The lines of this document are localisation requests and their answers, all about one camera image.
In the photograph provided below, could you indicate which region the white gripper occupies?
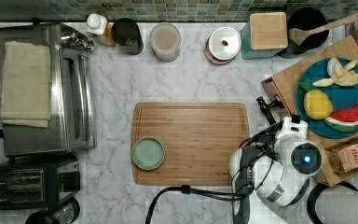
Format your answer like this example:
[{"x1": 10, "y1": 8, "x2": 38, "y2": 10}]
[{"x1": 276, "y1": 115, "x2": 308, "y2": 139}]

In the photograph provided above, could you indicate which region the wooden drawer box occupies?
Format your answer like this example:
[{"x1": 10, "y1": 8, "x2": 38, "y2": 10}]
[{"x1": 262, "y1": 36, "x2": 358, "y2": 187}]

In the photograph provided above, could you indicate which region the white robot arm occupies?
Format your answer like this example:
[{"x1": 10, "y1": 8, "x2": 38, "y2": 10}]
[{"x1": 228, "y1": 115, "x2": 323, "y2": 224}]

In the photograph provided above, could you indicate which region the yellow plush pineapple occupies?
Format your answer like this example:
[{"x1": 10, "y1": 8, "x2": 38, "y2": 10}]
[{"x1": 298, "y1": 78, "x2": 334, "y2": 120}]

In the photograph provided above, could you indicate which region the plush watermelon slice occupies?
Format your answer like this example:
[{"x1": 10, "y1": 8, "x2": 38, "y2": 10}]
[{"x1": 324, "y1": 104, "x2": 358, "y2": 133}]

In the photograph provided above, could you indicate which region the tea bag box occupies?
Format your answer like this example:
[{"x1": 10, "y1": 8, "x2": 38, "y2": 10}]
[{"x1": 329, "y1": 144, "x2": 358, "y2": 174}]

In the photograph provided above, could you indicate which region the plush peeled banana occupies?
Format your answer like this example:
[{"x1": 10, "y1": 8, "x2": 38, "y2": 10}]
[{"x1": 312, "y1": 58, "x2": 358, "y2": 87}]

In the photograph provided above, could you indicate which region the teal plate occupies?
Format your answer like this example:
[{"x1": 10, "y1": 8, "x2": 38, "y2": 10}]
[{"x1": 296, "y1": 58, "x2": 358, "y2": 139}]

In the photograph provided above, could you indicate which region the black paper towel holder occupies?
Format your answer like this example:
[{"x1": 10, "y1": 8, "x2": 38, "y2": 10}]
[{"x1": 307, "y1": 181, "x2": 358, "y2": 224}]

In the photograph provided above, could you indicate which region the paper towel roll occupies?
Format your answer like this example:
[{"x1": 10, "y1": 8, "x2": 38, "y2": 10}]
[{"x1": 315, "y1": 186, "x2": 358, "y2": 224}]

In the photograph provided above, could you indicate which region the wooden spatula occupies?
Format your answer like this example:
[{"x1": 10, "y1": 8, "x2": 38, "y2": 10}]
[{"x1": 289, "y1": 13, "x2": 358, "y2": 45}]

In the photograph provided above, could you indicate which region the wooden cutting board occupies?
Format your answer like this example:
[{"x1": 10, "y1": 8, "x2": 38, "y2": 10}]
[{"x1": 131, "y1": 103, "x2": 249, "y2": 186}]

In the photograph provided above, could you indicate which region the teal canister with wooden lid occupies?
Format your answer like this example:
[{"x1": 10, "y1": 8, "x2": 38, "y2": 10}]
[{"x1": 241, "y1": 12, "x2": 288, "y2": 60}]

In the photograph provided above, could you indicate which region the pink pot with white lid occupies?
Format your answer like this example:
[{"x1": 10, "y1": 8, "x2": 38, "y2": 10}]
[{"x1": 205, "y1": 27, "x2": 241, "y2": 65}]

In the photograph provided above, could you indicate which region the green ceramic bowl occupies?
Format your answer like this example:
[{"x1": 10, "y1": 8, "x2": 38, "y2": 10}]
[{"x1": 131, "y1": 136, "x2": 165, "y2": 171}]

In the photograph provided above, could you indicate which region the clear cereal jar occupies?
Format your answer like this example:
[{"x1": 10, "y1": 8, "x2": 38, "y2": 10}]
[{"x1": 150, "y1": 22, "x2": 181, "y2": 63}]

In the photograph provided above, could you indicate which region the dark grey cup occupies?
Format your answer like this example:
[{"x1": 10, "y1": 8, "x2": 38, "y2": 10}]
[{"x1": 112, "y1": 18, "x2": 144, "y2": 55}]

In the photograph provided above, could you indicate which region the white capped bottle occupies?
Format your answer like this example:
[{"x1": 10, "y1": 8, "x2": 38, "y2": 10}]
[{"x1": 86, "y1": 13, "x2": 116, "y2": 48}]

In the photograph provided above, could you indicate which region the stainless toaster oven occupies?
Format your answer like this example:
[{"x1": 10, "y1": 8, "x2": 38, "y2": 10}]
[{"x1": 0, "y1": 23, "x2": 95, "y2": 157}]

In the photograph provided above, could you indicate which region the folded green towel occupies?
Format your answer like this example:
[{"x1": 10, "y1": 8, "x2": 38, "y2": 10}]
[{"x1": 0, "y1": 41, "x2": 51, "y2": 128}]

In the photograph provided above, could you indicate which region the black two-slot toaster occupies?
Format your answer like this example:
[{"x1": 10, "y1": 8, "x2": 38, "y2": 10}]
[{"x1": 0, "y1": 155, "x2": 80, "y2": 210}]

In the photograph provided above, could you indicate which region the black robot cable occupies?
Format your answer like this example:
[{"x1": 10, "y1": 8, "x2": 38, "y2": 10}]
[{"x1": 145, "y1": 130, "x2": 276, "y2": 224}]

